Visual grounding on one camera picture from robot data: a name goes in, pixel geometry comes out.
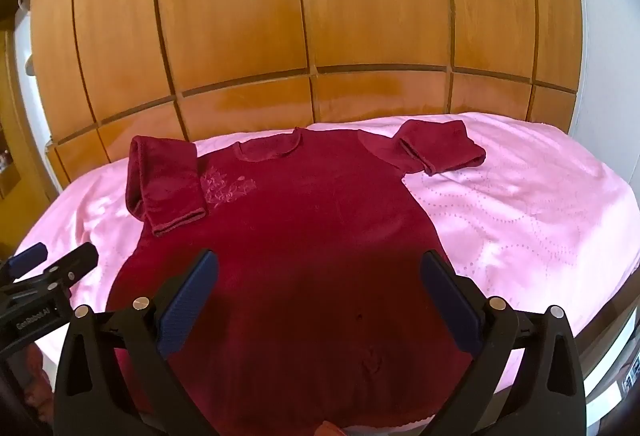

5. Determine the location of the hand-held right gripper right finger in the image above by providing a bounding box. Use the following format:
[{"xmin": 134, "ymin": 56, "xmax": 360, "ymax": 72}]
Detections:
[{"xmin": 419, "ymin": 250, "xmax": 587, "ymax": 436}]

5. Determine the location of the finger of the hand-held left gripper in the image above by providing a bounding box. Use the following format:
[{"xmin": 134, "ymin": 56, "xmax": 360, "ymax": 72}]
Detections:
[
  {"xmin": 0, "ymin": 242, "xmax": 49, "ymax": 287},
  {"xmin": 31, "ymin": 243, "xmax": 99, "ymax": 297}
]

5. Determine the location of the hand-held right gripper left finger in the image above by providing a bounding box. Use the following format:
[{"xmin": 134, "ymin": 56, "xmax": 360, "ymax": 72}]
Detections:
[{"xmin": 54, "ymin": 248, "xmax": 221, "ymax": 436}]

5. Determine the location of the dark red sweater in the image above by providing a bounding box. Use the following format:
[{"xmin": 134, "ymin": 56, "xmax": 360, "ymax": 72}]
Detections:
[{"xmin": 106, "ymin": 118, "xmax": 487, "ymax": 433}]

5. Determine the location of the pink dotted bedspread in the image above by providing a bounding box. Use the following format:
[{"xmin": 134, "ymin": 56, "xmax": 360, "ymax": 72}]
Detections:
[{"xmin": 12, "ymin": 112, "xmax": 640, "ymax": 398}]

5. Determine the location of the wooden bedside cabinet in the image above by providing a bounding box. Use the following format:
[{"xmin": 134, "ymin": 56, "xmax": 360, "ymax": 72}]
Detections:
[{"xmin": 0, "ymin": 28, "xmax": 53, "ymax": 204}]

